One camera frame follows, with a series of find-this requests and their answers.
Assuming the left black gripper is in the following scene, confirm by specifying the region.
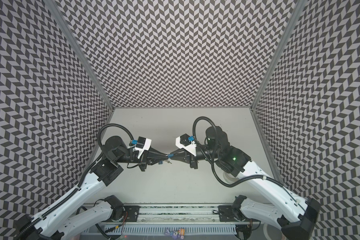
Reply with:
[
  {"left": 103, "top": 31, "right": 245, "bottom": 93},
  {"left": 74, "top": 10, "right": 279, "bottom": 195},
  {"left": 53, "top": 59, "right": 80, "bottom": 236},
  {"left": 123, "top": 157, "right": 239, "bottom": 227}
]
[{"left": 114, "top": 147, "right": 170, "bottom": 174}]

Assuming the blue padlock with keys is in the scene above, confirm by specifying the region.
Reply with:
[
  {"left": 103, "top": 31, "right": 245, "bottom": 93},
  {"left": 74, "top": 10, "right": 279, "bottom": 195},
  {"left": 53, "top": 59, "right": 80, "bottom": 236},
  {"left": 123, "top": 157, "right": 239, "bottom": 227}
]
[{"left": 159, "top": 160, "right": 172, "bottom": 165}]

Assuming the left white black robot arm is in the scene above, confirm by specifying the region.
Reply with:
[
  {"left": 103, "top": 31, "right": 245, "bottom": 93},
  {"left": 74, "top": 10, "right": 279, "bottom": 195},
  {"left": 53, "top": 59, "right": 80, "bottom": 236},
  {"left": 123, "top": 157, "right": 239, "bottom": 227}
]
[{"left": 15, "top": 124, "right": 172, "bottom": 240}]

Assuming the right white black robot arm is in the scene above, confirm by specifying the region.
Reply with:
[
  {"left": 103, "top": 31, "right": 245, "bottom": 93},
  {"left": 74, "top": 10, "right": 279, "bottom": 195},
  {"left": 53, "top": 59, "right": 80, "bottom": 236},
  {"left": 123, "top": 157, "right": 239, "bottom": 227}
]
[{"left": 168, "top": 117, "right": 321, "bottom": 240}]

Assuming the purple toy figure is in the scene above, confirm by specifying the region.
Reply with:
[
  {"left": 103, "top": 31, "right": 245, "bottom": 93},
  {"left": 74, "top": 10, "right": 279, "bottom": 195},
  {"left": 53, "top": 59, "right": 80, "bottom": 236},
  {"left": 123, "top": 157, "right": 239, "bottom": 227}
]
[{"left": 164, "top": 229, "right": 185, "bottom": 240}]

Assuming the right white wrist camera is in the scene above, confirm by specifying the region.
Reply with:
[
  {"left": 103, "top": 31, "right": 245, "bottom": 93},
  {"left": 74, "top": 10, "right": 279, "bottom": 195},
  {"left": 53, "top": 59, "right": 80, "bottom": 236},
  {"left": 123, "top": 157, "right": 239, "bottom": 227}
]
[{"left": 176, "top": 134, "right": 197, "bottom": 157}]

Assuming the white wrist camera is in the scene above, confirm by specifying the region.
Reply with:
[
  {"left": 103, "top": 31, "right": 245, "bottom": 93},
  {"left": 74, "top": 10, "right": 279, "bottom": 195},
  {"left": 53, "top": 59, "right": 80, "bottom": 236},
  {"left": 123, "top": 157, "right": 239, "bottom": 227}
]
[
  {"left": 132, "top": 137, "right": 152, "bottom": 159},
  {"left": 176, "top": 134, "right": 197, "bottom": 157}
]

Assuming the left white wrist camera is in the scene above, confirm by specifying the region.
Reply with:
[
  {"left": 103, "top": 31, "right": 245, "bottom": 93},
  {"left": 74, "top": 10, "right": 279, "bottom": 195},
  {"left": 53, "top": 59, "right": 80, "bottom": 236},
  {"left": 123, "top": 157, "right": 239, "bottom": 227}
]
[{"left": 132, "top": 137, "right": 152, "bottom": 159}]

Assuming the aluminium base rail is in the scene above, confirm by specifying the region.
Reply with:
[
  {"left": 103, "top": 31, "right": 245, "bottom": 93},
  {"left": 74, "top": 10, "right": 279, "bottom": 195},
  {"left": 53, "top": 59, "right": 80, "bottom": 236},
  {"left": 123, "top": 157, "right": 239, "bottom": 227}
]
[{"left": 86, "top": 202, "right": 274, "bottom": 226}]

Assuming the white slotted cable duct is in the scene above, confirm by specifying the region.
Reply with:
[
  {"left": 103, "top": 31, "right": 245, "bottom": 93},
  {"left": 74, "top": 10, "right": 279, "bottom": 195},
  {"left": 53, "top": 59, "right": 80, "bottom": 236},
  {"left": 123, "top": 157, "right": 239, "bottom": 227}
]
[{"left": 109, "top": 225, "right": 237, "bottom": 236}]

